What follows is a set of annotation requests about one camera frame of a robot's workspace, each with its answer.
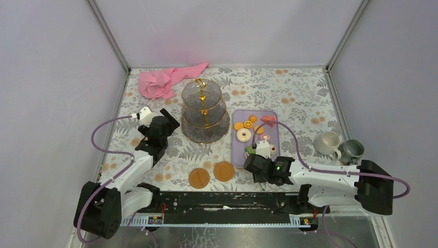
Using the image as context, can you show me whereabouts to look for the pink cloth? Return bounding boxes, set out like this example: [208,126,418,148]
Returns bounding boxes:
[137,63,209,100]

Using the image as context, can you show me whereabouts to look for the green striped cake piece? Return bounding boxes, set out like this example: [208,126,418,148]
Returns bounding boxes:
[245,146,256,155]

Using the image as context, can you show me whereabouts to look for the wooden coaster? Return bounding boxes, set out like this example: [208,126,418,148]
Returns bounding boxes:
[213,161,235,182]
[189,168,210,189]

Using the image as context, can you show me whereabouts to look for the white glazed donut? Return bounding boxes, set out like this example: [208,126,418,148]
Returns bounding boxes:
[236,128,252,143]

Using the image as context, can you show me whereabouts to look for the lilac plastic tray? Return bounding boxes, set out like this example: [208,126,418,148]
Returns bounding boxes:
[231,110,281,168]

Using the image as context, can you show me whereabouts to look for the pink cake slice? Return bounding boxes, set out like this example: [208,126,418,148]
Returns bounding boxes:
[260,115,277,127]

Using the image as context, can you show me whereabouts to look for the yellow round biscuit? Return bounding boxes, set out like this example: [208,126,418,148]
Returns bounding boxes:
[233,122,245,131]

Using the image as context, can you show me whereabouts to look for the pink handled tongs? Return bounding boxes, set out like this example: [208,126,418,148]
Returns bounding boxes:
[259,182,267,191]

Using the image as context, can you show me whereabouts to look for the right wooden coaster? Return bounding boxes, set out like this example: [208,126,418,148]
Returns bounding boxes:
[213,161,235,182]

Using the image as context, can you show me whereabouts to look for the yellow jam-dot cookie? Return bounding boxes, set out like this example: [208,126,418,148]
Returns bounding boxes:
[243,120,254,130]

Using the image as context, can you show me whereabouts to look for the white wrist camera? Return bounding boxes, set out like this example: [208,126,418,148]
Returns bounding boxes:
[131,106,157,127]
[255,140,271,159]

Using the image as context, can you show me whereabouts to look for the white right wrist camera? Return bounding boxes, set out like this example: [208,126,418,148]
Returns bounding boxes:
[255,140,271,159]

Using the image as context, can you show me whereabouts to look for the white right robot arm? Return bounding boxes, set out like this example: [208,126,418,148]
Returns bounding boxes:
[244,154,394,215]

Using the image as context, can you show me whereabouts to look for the grey ceramic mug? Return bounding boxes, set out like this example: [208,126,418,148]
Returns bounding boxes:
[338,139,365,164]

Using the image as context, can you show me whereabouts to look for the three-tier glass cake stand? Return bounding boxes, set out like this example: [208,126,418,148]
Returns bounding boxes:
[181,78,230,144]

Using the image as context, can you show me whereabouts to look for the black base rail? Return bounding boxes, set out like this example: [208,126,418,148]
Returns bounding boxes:
[139,191,330,228]

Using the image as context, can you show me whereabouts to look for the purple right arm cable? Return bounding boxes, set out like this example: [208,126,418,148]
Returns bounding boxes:
[251,120,411,248]

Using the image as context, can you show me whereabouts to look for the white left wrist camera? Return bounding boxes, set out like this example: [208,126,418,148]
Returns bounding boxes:
[131,106,157,127]

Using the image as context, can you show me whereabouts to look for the white ceramic mug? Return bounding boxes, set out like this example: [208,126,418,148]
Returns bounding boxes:
[314,131,341,160]

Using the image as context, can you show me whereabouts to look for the left wooden coaster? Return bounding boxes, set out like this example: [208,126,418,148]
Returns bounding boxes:
[189,168,210,189]

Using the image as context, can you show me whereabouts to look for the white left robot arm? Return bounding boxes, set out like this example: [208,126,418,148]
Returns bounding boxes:
[73,107,180,244]

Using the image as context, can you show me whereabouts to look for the orange swirl cookie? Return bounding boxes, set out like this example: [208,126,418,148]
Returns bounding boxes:
[248,115,257,123]

